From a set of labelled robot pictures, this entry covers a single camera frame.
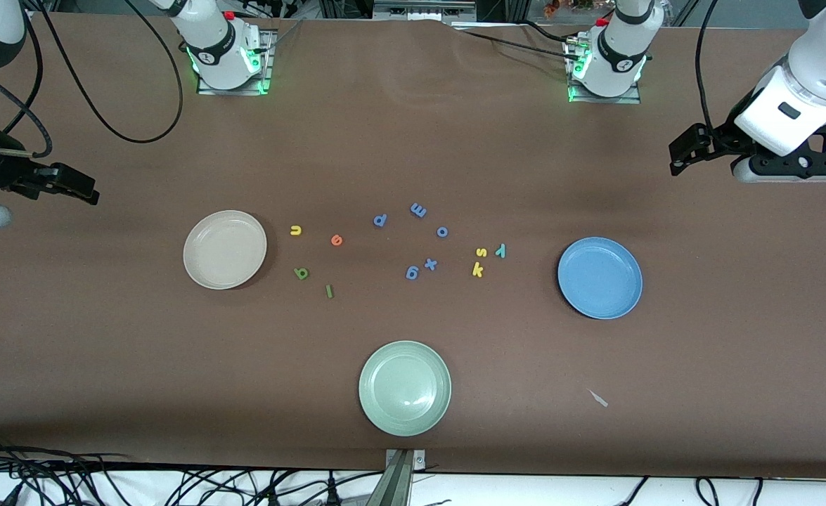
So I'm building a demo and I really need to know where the blue round plate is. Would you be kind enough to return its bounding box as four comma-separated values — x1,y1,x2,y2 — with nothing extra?
557,237,643,320

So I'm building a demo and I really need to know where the beige round plate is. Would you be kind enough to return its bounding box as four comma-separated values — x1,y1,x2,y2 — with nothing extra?
183,210,268,290

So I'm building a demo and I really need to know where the brown table cover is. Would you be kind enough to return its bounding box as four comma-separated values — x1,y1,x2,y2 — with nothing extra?
0,11,826,480

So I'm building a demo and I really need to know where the pale green round plate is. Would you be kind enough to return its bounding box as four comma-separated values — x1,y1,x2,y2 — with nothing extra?
359,341,452,437

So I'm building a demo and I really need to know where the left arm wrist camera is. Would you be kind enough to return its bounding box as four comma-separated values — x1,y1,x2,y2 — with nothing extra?
731,151,826,183

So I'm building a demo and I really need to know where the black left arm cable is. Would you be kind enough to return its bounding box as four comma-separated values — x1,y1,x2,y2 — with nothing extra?
695,0,721,134

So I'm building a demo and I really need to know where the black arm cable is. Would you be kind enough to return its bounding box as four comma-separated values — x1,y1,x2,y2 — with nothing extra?
0,0,185,159
695,0,721,134

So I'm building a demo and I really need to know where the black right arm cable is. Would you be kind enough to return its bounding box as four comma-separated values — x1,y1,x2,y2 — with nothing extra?
0,0,185,159

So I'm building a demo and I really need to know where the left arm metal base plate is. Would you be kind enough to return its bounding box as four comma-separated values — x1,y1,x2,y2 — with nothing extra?
567,39,642,105

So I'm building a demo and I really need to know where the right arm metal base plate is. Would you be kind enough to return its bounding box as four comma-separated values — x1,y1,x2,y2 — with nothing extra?
197,30,273,96

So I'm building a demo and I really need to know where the black base power cable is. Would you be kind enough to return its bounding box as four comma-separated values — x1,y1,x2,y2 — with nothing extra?
451,25,582,60

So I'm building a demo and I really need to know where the black cable tangle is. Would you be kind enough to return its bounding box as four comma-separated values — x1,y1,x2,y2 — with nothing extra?
0,436,385,506

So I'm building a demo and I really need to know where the aluminium frame beam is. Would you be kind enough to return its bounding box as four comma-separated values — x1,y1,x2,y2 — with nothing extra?
373,0,478,23

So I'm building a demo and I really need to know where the metal table edge bracket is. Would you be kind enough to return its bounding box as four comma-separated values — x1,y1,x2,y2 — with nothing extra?
385,449,426,506

